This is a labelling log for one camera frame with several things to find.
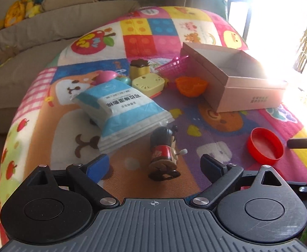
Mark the red plastic lid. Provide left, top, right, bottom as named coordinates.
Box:
left=246, top=127, right=284, bottom=166

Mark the mickey wind-up toy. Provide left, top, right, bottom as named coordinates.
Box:
left=148, top=125, right=188, bottom=181

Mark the blue white wet wipes pack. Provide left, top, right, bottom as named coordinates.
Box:
left=71, top=79, right=174, bottom=154

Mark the orange plastic cup mould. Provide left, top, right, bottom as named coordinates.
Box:
left=175, top=76, right=208, bottom=98

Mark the pink plastic basket scoop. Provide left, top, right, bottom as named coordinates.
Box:
left=155, top=56, right=188, bottom=82

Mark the colourful cartoon play mat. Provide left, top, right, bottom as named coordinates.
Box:
left=0, top=6, right=307, bottom=251

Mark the pink cardboard box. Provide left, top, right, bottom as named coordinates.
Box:
left=180, top=42, right=285, bottom=113

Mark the pink teal squishy toy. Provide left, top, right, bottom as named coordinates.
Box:
left=91, top=71, right=132, bottom=86

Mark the yellow cat face toy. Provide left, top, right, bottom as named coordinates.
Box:
left=132, top=73, right=165, bottom=97

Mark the pudding shaped toy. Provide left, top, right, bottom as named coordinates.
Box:
left=129, top=59, right=150, bottom=80

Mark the beige sofa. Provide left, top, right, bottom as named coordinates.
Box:
left=0, top=0, right=140, bottom=134

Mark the brown plush on sofa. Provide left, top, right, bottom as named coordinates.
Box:
left=0, top=46, right=19, bottom=65

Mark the yellow plush toy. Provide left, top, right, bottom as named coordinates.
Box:
left=4, top=0, right=34, bottom=28

